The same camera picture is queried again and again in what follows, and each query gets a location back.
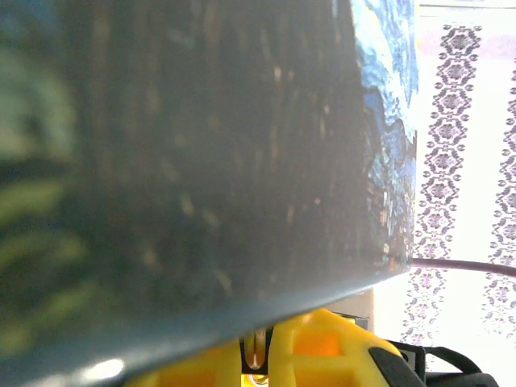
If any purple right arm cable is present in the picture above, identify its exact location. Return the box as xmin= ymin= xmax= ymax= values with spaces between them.
xmin=410 ymin=257 xmax=516 ymax=279

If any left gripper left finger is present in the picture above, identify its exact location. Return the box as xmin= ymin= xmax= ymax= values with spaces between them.
xmin=124 ymin=338 xmax=243 ymax=387

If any silver key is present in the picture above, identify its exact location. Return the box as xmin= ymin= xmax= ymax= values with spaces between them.
xmin=241 ymin=327 xmax=269 ymax=382

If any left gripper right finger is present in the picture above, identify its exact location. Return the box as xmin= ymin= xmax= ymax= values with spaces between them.
xmin=268 ymin=308 xmax=424 ymax=387

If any starry night print tin box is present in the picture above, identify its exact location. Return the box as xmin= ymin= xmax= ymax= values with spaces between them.
xmin=0 ymin=0 xmax=419 ymax=387

